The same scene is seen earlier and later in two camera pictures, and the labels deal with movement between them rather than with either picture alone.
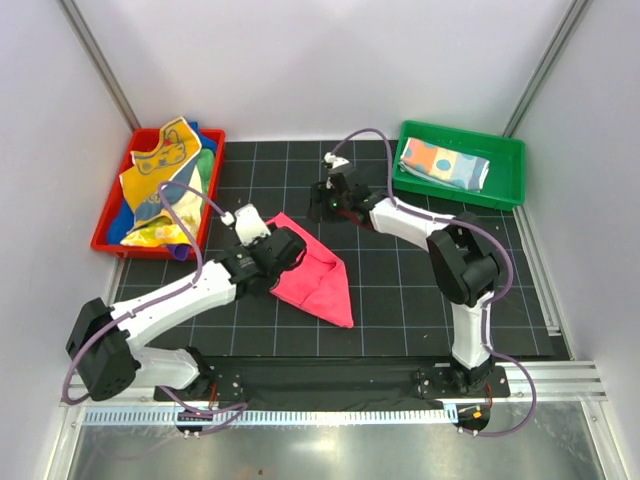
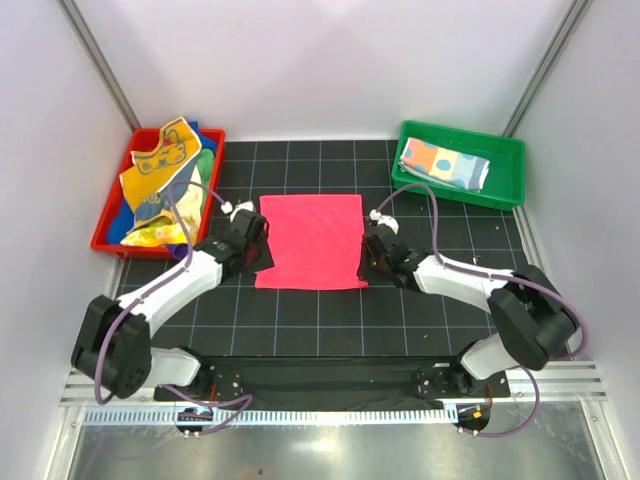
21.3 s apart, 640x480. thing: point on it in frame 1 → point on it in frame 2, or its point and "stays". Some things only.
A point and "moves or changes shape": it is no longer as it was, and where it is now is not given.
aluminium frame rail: [554, 381] stays
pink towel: [318, 282] moves or changes shape
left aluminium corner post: [94, 53] stays
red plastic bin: [146, 139] stays
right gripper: [319, 194] → [364, 271]
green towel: [205, 163] stays
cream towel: [189, 208] stays
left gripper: [255, 244] → [265, 261]
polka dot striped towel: [444, 166] stays
